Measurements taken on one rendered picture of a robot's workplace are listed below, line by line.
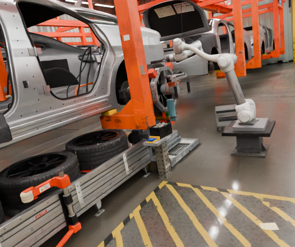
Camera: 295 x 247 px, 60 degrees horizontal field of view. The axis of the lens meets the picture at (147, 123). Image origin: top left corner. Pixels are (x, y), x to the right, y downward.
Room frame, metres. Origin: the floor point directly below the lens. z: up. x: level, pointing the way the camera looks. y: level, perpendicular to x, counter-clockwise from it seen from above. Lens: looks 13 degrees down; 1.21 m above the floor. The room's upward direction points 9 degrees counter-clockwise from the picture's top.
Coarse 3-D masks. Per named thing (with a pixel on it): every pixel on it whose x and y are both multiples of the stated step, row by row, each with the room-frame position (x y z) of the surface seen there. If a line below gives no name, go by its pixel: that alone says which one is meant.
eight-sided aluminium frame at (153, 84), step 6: (168, 66) 3.21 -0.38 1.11; (168, 72) 3.28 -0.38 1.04; (156, 78) 2.95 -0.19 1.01; (150, 84) 2.93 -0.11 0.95; (156, 84) 2.92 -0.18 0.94; (156, 90) 2.93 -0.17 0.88; (156, 96) 2.90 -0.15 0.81; (174, 96) 3.33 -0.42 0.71; (156, 102) 2.91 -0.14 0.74; (174, 102) 3.23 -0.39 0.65; (162, 108) 2.98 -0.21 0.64
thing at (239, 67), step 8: (232, 0) 6.08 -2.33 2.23; (240, 0) 6.04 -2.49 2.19; (240, 8) 6.00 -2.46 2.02; (240, 16) 5.99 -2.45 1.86; (240, 24) 6.00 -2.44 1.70; (240, 32) 6.00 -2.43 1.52; (240, 40) 6.01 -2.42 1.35; (240, 48) 6.02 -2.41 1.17; (240, 56) 6.03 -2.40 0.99; (240, 64) 6.03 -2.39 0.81; (240, 72) 6.04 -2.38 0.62
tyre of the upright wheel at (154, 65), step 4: (148, 64) 3.20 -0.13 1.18; (152, 64) 3.12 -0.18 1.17; (156, 64) 3.14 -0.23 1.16; (160, 64) 3.21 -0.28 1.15; (148, 68) 3.05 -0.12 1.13; (152, 68) 3.06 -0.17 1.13; (148, 76) 2.97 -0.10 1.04; (152, 100) 2.98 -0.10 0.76; (156, 108) 3.02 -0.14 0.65; (156, 112) 3.01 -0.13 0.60; (160, 112) 3.08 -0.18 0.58
